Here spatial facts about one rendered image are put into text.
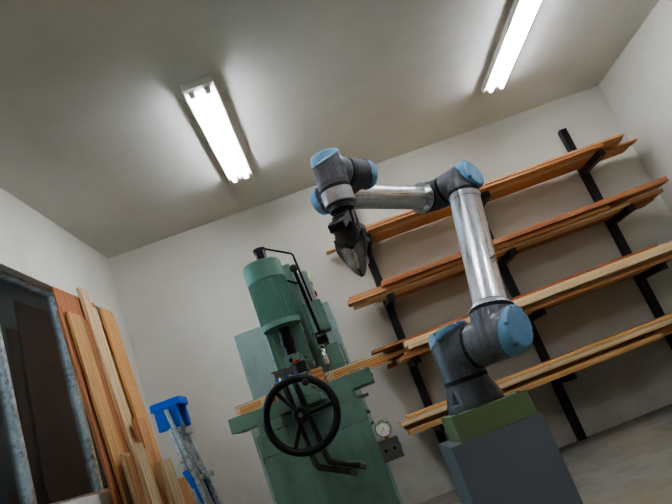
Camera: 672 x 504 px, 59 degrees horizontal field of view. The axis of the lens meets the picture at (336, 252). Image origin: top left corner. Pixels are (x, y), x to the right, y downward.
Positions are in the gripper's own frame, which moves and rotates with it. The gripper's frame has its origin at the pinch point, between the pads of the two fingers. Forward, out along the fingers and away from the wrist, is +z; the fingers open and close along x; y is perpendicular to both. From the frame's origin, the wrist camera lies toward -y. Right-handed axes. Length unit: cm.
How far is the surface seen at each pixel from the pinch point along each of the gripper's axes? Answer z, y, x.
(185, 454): 28, 111, 147
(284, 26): -162, 109, 28
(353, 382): 23, 77, 38
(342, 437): 41, 74, 48
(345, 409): 32, 75, 44
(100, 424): -3, 127, 208
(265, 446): 36, 65, 77
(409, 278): -47, 284, 45
